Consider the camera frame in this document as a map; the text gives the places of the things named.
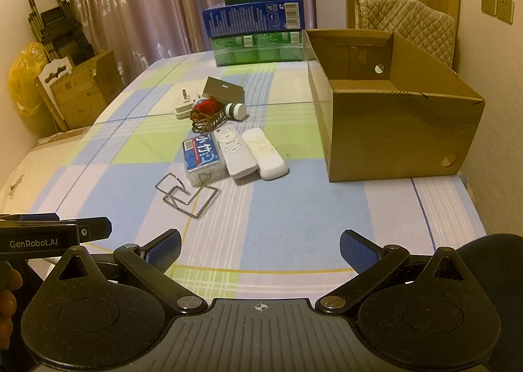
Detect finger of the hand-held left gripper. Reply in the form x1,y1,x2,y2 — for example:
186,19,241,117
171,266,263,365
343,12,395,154
0,213,59,222
77,217,113,242

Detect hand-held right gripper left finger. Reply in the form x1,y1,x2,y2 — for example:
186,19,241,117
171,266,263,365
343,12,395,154
52,229,209,315

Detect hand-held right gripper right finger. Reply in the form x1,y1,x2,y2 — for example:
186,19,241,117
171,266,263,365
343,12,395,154
315,230,475,315

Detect metal wire holder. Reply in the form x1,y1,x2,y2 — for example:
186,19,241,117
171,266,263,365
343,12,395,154
154,173,218,218

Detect blue label clear plastic box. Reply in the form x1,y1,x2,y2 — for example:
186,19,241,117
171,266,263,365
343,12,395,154
182,133,228,188

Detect white remote with buttons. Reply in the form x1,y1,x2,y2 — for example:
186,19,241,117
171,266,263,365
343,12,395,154
213,125,257,180

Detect brown cardboard box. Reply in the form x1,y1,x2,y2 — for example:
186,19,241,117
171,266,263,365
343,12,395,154
306,28,486,183

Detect bronze hair clip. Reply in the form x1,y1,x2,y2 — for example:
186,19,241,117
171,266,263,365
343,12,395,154
191,110,229,132

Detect plain white remote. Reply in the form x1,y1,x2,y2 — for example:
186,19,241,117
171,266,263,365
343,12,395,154
241,129,289,181

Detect white plug adapter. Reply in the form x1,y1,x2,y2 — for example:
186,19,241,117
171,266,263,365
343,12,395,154
175,88,205,120

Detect red toy figure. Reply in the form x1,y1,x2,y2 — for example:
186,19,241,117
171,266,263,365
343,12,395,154
190,98,225,121

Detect green white small bottle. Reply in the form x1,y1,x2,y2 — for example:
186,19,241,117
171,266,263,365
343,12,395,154
224,103,247,120

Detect grey card box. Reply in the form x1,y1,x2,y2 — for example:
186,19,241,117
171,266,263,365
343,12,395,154
202,77,245,105

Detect person's left hand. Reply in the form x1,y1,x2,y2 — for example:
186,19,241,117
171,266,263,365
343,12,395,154
0,263,24,351

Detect yellow plastic bag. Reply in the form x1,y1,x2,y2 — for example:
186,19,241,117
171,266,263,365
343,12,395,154
8,42,52,117

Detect flattened cardboard boxes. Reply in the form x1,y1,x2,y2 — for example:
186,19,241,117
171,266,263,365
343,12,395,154
49,50,123,131

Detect white carved board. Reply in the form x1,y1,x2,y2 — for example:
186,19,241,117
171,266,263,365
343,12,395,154
35,55,74,131

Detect folded dark step ladder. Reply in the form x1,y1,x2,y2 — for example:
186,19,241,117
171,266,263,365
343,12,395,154
28,0,96,66

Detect green wrapped box pack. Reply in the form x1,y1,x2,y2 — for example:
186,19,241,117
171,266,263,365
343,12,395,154
211,30,306,67

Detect mauve patterned curtain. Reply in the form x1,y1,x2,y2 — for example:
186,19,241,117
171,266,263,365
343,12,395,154
61,0,317,84

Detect quilted beige chair cover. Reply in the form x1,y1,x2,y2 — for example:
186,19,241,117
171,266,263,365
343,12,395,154
356,0,457,70

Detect blue carton box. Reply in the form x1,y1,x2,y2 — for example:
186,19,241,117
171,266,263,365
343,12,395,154
202,0,305,38

